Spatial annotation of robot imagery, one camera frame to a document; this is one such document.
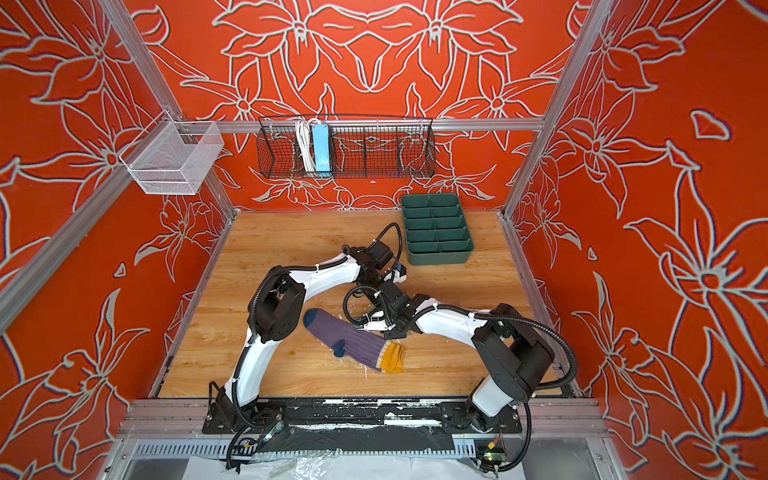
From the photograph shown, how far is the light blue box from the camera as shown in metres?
0.91

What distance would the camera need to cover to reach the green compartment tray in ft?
3.32

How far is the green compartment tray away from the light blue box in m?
0.36

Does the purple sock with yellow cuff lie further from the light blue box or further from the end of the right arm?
the light blue box

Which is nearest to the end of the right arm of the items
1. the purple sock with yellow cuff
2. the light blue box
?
the purple sock with yellow cuff
